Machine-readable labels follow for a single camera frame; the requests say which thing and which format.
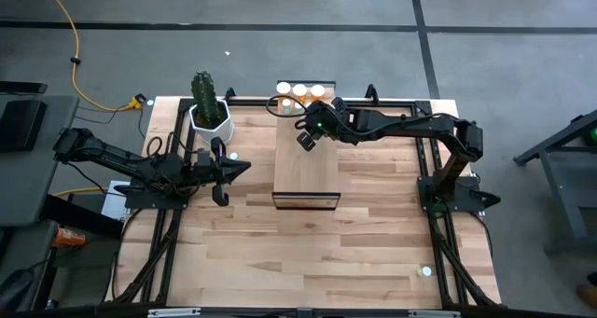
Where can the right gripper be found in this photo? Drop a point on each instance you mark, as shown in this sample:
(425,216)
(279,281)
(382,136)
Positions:
(326,124)

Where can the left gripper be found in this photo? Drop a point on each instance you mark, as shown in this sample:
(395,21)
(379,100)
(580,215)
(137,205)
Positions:
(218,173)

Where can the small yellow-green medicine bottle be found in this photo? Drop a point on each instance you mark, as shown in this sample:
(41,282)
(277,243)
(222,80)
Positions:
(233,156)
(426,271)

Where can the small teal medicine bottle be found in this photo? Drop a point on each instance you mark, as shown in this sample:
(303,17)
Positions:
(286,102)
(308,104)
(298,107)

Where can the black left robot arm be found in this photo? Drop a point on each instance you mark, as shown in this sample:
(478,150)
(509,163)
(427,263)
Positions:
(116,161)

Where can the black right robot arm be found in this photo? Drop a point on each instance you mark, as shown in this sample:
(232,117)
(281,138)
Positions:
(410,124)

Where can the white hexagonal planter pot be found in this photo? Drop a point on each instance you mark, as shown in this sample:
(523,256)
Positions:
(219,134)

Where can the green cactus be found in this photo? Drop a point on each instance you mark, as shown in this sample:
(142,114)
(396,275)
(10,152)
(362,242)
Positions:
(204,94)

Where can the white paper sheet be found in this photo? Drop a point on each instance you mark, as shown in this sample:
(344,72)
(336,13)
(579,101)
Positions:
(114,206)

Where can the orange power tool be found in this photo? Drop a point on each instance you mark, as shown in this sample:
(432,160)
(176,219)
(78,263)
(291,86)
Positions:
(67,238)

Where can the grey desk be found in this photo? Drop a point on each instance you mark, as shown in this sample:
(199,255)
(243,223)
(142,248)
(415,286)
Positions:
(37,183)

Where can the black flat bar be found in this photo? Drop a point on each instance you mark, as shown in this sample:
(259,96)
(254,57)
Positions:
(21,87)

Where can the dark metal cart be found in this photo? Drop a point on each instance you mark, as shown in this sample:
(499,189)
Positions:
(559,169)

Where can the green ball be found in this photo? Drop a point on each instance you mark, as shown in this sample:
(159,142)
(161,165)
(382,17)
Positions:
(593,136)

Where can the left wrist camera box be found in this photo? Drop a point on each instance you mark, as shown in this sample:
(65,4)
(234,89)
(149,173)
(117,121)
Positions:
(203,157)

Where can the wooden shelf with black frame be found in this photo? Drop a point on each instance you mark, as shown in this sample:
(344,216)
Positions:
(303,169)

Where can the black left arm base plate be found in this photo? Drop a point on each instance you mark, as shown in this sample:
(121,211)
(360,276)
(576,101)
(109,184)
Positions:
(149,202)

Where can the silver metal bracket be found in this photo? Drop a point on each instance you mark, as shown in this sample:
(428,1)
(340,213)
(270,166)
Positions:
(434,313)
(173,313)

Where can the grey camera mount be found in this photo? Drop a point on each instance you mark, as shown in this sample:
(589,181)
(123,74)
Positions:
(304,313)

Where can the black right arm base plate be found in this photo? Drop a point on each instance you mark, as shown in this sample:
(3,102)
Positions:
(466,201)

